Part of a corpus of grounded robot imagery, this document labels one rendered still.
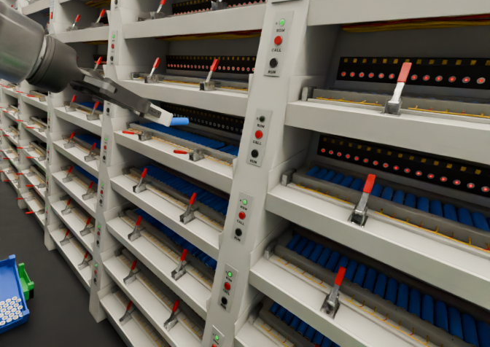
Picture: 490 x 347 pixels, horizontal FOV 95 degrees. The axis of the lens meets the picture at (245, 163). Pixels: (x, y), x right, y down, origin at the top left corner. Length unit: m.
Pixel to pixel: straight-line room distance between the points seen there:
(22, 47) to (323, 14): 0.46
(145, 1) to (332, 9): 0.76
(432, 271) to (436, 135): 0.20
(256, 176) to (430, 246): 0.32
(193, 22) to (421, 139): 0.59
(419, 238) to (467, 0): 0.35
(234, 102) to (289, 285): 0.43
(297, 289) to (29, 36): 0.61
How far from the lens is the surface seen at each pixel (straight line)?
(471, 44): 0.66
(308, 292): 0.57
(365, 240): 0.46
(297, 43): 0.50
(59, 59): 0.43
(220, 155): 0.63
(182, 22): 0.75
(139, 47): 1.05
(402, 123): 0.43
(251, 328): 0.72
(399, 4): 0.49
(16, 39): 0.41
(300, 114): 0.47
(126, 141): 0.94
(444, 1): 0.48
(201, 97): 0.63
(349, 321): 0.56
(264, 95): 0.50
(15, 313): 1.48
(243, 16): 0.61
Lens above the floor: 1.04
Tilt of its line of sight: 11 degrees down
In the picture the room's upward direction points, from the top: 11 degrees clockwise
